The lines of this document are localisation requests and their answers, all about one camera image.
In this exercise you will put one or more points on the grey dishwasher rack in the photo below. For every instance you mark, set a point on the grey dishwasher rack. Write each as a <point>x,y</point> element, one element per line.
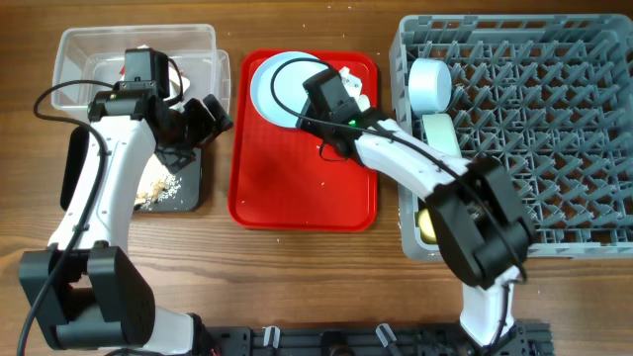
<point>549,97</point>

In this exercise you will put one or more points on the white plastic fork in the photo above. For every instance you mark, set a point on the white plastic fork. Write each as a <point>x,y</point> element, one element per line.
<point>351,83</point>

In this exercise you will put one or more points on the rice and food leftovers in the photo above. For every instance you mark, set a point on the rice and food leftovers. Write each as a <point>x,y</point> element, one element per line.
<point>156,185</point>

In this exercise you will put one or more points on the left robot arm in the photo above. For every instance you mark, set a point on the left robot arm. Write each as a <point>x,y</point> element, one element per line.
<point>84,291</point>

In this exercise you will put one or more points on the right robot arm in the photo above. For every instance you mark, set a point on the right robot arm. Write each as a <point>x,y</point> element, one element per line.
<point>482,228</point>

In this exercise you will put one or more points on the white plastic spoon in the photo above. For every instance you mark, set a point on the white plastic spoon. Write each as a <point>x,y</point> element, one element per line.
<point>363,102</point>

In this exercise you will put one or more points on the white paper waste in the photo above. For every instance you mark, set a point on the white paper waste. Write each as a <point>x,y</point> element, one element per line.
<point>178,81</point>

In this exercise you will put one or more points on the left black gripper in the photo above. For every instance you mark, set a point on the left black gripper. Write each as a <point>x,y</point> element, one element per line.
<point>207,127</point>

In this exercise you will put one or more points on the clear plastic bin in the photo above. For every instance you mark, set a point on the clear plastic bin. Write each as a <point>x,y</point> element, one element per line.
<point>98,53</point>

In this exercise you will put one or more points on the red serving tray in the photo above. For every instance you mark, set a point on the red serving tray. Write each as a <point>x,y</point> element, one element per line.
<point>284,179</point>

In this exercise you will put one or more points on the black mounting rail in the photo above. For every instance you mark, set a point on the black mounting rail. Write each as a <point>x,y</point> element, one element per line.
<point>523,339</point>

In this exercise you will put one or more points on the mint green bowl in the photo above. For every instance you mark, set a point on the mint green bowl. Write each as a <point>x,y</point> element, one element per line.
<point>440,134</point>

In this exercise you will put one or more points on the blue bowl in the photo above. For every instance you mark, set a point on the blue bowl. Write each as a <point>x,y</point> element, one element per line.
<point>429,86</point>

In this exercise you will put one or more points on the yellow cup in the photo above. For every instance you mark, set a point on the yellow cup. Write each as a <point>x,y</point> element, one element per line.
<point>426,228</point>

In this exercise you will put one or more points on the black waste tray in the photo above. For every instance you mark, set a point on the black waste tray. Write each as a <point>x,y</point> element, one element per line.
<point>186,200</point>

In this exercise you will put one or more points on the light blue plate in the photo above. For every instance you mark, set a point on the light blue plate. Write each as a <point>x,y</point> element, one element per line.
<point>288,71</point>

